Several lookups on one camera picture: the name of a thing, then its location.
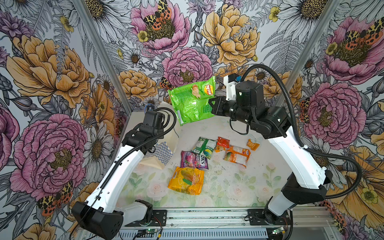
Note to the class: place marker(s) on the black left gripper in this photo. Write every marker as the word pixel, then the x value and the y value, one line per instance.
pixel 161 129

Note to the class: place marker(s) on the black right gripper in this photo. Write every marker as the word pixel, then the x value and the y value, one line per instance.
pixel 219 109

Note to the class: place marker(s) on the green Lays chips bag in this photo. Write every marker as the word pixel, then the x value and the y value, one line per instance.
pixel 191 102

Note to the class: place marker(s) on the blue checkered paper bag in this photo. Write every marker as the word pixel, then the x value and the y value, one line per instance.
pixel 165 150

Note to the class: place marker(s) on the purple candy packet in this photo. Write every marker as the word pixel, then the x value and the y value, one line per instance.
pixel 192 160

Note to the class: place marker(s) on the yellow orange snack bag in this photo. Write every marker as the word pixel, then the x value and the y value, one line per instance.
pixel 187 181

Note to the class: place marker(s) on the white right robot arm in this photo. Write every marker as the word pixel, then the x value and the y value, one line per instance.
pixel 306 184

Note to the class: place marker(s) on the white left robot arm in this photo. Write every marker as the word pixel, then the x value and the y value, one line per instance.
pixel 98 213

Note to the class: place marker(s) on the red snack packet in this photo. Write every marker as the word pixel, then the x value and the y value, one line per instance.
pixel 222 144

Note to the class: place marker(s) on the green white snack packet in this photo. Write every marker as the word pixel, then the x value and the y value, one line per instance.
pixel 204 147

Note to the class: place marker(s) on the orange white snack packet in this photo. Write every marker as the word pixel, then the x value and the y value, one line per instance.
pixel 237 155

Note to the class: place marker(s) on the small orange snack packet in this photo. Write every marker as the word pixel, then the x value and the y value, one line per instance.
pixel 252 145

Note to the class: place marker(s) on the floral table mat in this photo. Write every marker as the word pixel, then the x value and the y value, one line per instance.
pixel 225 185

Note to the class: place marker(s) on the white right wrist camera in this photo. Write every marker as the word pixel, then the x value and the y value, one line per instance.
pixel 230 82

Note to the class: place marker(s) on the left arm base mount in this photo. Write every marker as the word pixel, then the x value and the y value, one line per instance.
pixel 157 219

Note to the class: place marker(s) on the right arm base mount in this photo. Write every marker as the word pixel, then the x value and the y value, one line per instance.
pixel 263 217

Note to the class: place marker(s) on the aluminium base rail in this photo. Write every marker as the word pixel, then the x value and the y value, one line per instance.
pixel 300 223

